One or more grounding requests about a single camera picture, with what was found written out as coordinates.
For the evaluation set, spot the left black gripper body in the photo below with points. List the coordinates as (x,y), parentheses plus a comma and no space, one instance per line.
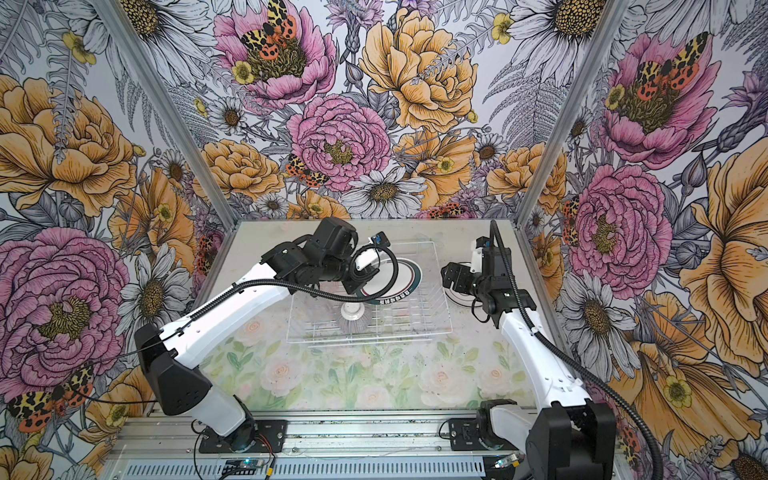
(349,282)

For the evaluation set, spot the teal rimmed deep plate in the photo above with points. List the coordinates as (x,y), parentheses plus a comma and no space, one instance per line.
(460,299)

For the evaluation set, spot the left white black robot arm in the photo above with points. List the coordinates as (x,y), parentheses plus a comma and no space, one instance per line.
(170,356)

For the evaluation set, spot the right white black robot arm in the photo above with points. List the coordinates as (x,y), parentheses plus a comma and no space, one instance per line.
(565,435)

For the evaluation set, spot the purple striped bowl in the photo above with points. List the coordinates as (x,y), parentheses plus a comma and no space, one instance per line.
(353,318)

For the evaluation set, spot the green circuit board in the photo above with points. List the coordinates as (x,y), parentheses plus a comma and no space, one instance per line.
(244,467)

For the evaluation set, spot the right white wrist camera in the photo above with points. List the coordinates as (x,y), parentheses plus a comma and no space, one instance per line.
(476,265)

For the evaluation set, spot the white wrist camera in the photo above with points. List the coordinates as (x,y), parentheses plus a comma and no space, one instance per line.
(476,265)
(372,253)

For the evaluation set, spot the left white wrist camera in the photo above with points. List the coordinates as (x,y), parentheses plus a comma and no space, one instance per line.
(372,253)

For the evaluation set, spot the white wire dish rack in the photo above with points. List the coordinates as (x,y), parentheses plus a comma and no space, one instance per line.
(423,315)

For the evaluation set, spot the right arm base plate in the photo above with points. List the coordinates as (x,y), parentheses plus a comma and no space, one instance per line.
(485,434)

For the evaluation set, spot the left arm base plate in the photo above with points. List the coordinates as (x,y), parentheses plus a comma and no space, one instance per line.
(270,435)

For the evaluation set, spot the aluminium front rail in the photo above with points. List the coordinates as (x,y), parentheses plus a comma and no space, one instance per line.
(404,444)

